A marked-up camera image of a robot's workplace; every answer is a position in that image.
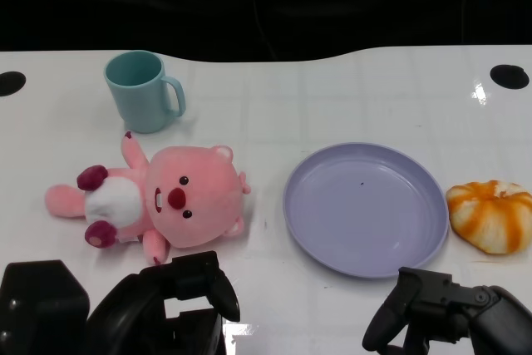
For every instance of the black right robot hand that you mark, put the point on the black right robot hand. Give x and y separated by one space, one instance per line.
490 317

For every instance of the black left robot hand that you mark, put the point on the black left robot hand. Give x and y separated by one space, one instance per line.
137 313

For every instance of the pink plush beaver doll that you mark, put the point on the pink plush beaver doll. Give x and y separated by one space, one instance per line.
199 193

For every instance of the purple plastic plate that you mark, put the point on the purple plastic plate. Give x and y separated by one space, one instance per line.
361 213

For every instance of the orange striped bread bun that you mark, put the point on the orange striped bread bun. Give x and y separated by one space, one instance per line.
490 218

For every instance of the teal plastic cup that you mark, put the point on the teal plastic cup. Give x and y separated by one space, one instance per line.
139 101

